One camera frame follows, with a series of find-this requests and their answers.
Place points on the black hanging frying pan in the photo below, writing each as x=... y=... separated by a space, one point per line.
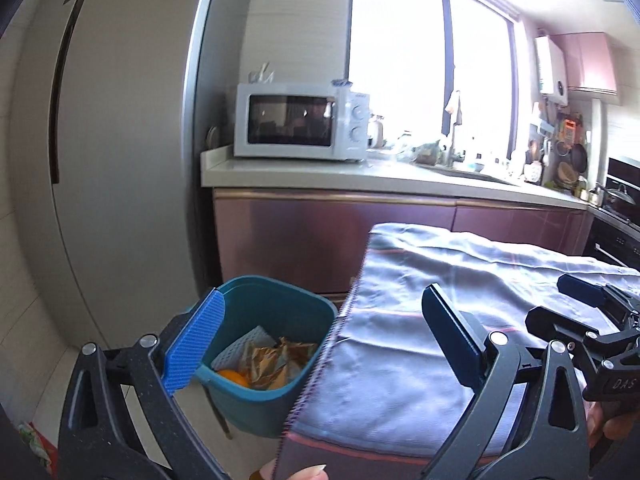
x=579 y=158

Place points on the white microwave oven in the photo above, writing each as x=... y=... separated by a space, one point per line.
x=301 y=121

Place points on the white wall water heater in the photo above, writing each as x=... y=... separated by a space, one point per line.
x=552 y=79

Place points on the orange peel piece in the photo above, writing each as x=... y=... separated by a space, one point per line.
x=233 y=376

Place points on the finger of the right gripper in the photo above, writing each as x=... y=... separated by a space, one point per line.
x=613 y=302
x=549 y=325

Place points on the black stove and hood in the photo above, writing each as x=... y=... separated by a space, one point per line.
x=614 y=232

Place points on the right hand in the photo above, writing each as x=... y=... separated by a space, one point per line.
x=616 y=428

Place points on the pink wall cabinet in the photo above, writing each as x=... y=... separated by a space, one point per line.
x=589 y=64

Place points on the silver refrigerator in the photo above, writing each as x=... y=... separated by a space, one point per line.
x=102 y=163

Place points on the purple kitchen base cabinets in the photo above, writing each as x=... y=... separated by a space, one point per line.
x=318 y=240

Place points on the left hand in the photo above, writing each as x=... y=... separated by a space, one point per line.
x=316 y=472

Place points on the teal plastic trash bin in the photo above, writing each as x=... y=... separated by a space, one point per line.
x=283 y=311

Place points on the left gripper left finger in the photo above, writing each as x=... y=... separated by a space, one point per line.
x=97 y=437

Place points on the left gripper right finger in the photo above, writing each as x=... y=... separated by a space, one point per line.
x=526 y=419

